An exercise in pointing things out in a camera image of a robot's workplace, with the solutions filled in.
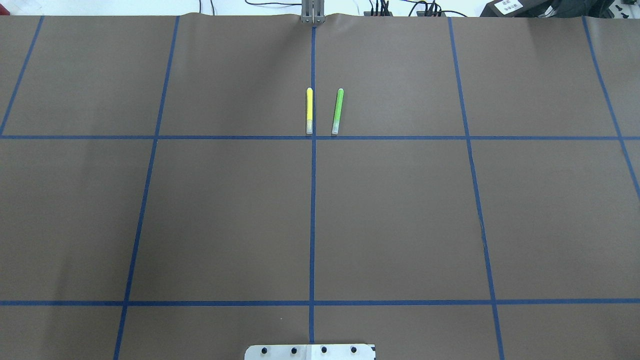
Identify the green highlighter pen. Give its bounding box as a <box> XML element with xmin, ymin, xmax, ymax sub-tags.
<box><xmin>331</xmin><ymin>88</ymin><xmax>345</xmax><ymax>136</ymax></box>

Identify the aluminium frame post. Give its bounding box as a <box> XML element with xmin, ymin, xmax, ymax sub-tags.
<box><xmin>301</xmin><ymin>0</ymin><xmax>326</xmax><ymax>25</ymax></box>

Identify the black label box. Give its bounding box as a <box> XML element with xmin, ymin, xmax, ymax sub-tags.
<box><xmin>480</xmin><ymin>0</ymin><xmax>553</xmax><ymax>18</ymax></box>

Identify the yellow highlighter pen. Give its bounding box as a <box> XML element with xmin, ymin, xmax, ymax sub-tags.
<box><xmin>305</xmin><ymin>87</ymin><xmax>314</xmax><ymax>135</ymax></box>

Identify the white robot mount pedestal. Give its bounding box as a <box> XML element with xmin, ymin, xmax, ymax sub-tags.
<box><xmin>244</xmin><ymin>343</ymin><xmax>377</xmax><ymax>360</ymax></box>

